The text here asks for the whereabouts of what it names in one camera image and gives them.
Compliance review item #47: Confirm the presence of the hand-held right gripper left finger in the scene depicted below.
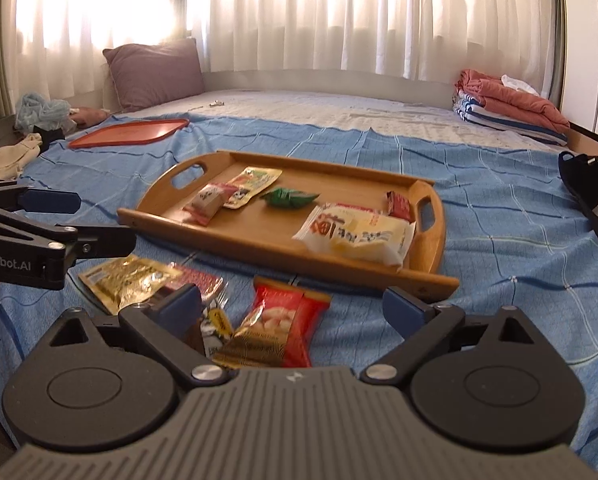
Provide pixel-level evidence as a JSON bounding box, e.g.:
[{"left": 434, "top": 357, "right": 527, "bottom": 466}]
[{"left": 49, "top": 282, "right": 231, "bottom": 390}]

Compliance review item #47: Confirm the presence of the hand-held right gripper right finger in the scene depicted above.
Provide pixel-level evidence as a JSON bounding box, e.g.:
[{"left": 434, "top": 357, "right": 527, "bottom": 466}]
[{"left": 360, "top": 286, "right": 549, "bottom": 387}]

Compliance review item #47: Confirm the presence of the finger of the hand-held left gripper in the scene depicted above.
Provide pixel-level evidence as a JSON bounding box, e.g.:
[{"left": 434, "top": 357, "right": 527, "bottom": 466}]
[
  {"left": 0, "top": 210, "right": 137, "bottom": 261},
  {"left": 0, "top": 180, "right": 82, "bottom": 213}
]

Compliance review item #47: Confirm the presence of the brown snack packet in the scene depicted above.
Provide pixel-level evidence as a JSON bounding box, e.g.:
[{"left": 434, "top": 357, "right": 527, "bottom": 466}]
[{"left": 186, "top": 300, "right": 237, "bottom": 358}]

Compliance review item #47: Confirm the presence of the red biscuit packet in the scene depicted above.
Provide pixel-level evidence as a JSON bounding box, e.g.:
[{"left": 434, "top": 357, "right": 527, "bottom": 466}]
[{"left": 164, "top": 265, "right": 230, "bottom": 311}]

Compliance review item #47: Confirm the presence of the gold foil snack packet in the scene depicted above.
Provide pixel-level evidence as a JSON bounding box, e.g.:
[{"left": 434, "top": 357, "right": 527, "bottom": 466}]
[{"left": 77, "top": 254, "right": 185, "bottom": 316}]

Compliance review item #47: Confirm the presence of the large white yellow pastry packet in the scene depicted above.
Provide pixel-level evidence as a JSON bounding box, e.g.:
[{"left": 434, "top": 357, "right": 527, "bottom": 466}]
[{"left": 291, "top": 202, "right": 417, "bottom": 268}]

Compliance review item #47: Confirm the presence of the red peanut packet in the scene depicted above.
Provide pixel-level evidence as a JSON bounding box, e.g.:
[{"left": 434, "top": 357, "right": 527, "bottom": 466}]
[{"left": 211, "top": 276, "right": 332, "bottom": 370}]

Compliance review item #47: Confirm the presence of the pink white candy packet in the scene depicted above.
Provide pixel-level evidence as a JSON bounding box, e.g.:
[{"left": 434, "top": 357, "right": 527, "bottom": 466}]
[{"left": 181, "top": 182, "right": 240, "bottom": 227}]

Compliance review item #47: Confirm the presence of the small dark red packet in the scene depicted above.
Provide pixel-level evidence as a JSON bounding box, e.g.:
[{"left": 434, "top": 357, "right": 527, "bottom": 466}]
[{"left": 385, "top": 190, "right": 416, "bottom": 223}]

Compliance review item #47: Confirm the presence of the wooden tray with handles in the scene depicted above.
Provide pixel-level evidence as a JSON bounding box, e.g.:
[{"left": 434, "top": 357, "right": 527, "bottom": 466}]
[{"left": 116, "top": 149, "right": 461, "bottom": 303}]

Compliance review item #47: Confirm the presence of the pale yellow snack packet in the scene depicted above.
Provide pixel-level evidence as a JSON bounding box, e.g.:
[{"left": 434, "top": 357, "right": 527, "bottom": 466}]
[{"left": 222, "top": 166, "right": 283, "bottom": 209}]

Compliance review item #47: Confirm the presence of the green pea packet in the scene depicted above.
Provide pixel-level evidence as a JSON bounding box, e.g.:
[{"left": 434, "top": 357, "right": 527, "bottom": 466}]
[{"left": 259, "top": 186, "right": 321, "bottom": 209}]

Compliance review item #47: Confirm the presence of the beige cloth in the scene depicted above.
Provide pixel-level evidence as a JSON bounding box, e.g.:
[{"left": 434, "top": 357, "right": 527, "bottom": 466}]
[{"left": 0, "top": 132, "right": 44, "bottom": 181}]

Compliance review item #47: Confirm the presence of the small black object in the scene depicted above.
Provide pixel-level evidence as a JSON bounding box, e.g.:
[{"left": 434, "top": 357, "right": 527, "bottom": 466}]
[{"left": 33, "top": 122, "right": 68, "bottom": 145}]

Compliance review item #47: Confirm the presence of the brownish pink cloth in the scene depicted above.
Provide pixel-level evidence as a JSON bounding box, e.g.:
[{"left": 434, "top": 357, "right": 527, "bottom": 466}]
[{"left": 68, "top": 106, "right": 110, "bottom": 129}]

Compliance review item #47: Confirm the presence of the crumpled pale blue cloth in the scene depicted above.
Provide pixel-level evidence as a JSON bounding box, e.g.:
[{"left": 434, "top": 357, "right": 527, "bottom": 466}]
[{"left": 15, "top": 91, "right": 73, "bottom": 132}]

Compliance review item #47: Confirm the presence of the orange plastic tray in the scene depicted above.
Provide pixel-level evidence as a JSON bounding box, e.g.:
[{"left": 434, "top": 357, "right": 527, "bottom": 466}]
[{"left": 68, "top": 118, "right": 191, "bottom": 150}]

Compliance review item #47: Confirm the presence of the blue checked bedsheet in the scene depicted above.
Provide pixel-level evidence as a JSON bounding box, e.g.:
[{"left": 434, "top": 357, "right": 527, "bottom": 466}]
[{"left": 0, "top": 115, "right": 598, "bottom": 471}]

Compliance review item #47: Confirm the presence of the purple pillow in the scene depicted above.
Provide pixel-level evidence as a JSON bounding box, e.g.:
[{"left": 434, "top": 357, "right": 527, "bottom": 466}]
[{"left": 102, "top": 37, "right": 206, "bottom": 113}]

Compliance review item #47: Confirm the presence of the white sheer curtain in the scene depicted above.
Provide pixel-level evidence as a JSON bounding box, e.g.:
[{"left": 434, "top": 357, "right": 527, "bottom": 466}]
[
  {"left": 11, "top": 0, "right": 180, "bottom": 98},
  {"left": 186, "top": 0, "right": 567, "bottom": 86}
]

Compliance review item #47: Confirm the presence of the folded blue striped blanket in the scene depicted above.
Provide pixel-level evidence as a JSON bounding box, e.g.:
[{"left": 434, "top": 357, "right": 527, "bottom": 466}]
[{"left": 452, "top": 91, "right": 570, "bottom": 147}]

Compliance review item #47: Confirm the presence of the pale patterned mattress sheet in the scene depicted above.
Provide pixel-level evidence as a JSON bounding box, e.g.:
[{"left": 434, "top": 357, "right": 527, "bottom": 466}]
[{"left": 116, "top": 89, "right": 562, "bottom": 153}]

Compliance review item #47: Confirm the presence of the black cap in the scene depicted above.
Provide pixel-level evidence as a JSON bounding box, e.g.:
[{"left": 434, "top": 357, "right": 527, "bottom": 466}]
[{"left": 558, "top": 151, "right": 598, "bottom": 258}]

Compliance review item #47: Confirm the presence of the folded clothes pile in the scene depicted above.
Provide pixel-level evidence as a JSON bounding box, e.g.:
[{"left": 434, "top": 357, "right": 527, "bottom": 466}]
[{"left": 454, "top": 69, "right": 572, "bottom": 133}]

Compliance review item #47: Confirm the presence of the small white cloth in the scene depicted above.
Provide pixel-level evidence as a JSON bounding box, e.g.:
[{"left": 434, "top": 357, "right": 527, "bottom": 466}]
[{"left": 500, "top": 74, "right": 540, "bottom": 95}]

